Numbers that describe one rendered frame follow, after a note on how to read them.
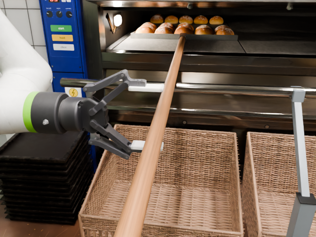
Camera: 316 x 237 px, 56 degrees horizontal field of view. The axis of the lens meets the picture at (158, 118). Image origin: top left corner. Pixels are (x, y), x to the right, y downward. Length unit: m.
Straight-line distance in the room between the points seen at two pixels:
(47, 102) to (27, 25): 0.80
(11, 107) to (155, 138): 0.32
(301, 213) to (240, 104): 0.60
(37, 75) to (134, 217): 0.50
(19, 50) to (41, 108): 0.17
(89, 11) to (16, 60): 0.60
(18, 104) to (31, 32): 0.77
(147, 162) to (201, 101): 0.87
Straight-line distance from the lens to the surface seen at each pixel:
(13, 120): 0.69
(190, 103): 1.30
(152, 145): 0.50
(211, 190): 1.41
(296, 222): 0.89
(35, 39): 1.42
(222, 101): 1.31
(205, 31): 1.60
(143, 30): 1.63
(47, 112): 0.65
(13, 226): 1.37
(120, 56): 1.30
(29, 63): 0.78
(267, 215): 1.35
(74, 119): 0.64
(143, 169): 0.44
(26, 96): 0.69
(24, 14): 1.43
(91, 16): 1.31
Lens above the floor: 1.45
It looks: 25 degrees down
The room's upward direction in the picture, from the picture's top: straight up
